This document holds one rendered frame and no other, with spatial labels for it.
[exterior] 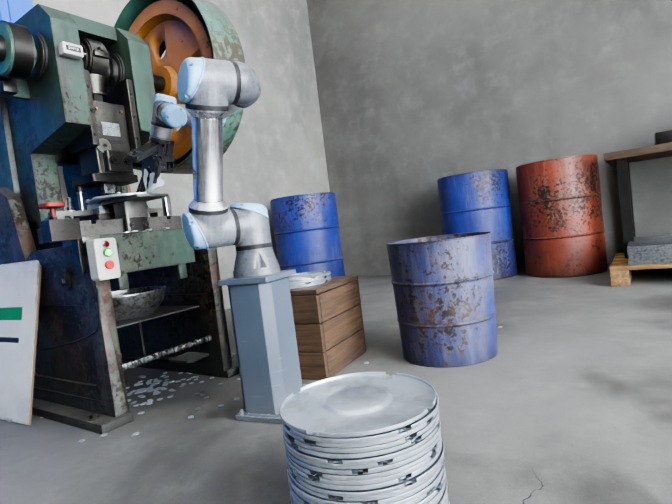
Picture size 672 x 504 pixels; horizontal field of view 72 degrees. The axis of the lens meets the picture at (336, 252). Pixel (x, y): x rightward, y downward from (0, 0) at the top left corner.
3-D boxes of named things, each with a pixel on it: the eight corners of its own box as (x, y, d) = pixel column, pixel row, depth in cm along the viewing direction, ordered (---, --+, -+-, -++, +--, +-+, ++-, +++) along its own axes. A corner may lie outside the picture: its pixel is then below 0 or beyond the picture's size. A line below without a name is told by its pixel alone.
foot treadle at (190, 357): (211, 366, 172) (209, 352, 171) (189, 375, 163) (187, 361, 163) (123, 357, 205) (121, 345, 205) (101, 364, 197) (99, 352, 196)
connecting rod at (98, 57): (126, 121, 186) (114, 35, 184) (97, 117, 176) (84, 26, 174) (99, 132, 198) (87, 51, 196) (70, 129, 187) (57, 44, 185)
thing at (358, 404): (457, 381, 90) (457, 377, 90) (394, 450, 66) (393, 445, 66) (334, 371, 106) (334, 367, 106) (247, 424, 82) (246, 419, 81)
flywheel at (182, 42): (205, 194, 234) (273, 68, 201) (171, 194, 217) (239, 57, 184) (136, 109, 258) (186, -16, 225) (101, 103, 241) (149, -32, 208)
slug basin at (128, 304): (186, 307, 195) (183, 284, 195) (109, 327, 167) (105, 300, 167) (139, 307, 214) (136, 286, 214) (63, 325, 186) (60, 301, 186)
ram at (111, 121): (140, 172, 187) (130, 98, 185) (105, 171, 174) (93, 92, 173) (117, 179, 196) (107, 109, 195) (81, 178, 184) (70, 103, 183)
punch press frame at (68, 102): (212, 340, 195) (168, 19, 188) (116, 373, 160) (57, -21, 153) (110, 334, 240) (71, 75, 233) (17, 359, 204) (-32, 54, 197)
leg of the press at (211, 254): (247, 370, 201) (219, 164, 196) (227, 378, 192) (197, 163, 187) (127, 357, 253) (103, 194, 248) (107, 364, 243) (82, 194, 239)
